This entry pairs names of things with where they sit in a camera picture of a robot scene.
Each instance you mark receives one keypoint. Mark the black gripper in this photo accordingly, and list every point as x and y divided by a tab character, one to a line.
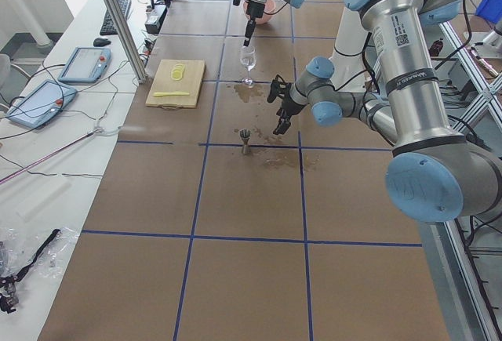
256	9
289	106

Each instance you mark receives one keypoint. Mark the blue teach pendant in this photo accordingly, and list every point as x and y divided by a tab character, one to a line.
85	66
42	105

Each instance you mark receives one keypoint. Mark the bamboo cutting board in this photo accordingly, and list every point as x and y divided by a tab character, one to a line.
191	82

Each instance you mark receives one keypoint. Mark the blue storage bin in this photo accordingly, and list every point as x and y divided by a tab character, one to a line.
490	10

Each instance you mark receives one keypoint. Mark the black power box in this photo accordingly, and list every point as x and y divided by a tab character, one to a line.
155	19

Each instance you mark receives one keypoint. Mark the black computer mouse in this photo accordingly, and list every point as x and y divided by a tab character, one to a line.
101	42

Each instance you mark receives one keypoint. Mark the pink bowl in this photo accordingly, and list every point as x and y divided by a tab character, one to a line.
269	9

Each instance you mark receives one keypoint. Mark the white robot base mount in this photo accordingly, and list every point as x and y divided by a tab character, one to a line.
349	71

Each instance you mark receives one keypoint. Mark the aluminium frame post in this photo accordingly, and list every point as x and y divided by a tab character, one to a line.
126	39

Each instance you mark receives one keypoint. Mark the yellow plastic knife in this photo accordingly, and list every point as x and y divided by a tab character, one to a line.
175	93

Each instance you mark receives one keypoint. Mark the blue teach pendant near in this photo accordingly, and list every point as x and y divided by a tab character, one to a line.
42	105

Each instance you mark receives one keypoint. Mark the clear wine glass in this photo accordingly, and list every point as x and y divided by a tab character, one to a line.
248	61

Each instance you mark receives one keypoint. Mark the blue teach pendant far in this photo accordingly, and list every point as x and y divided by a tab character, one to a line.
85	66

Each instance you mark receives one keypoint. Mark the steel double jigger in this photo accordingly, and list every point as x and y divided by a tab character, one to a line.
245	135

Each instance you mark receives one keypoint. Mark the clear plastic bag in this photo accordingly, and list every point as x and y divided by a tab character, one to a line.
44	253

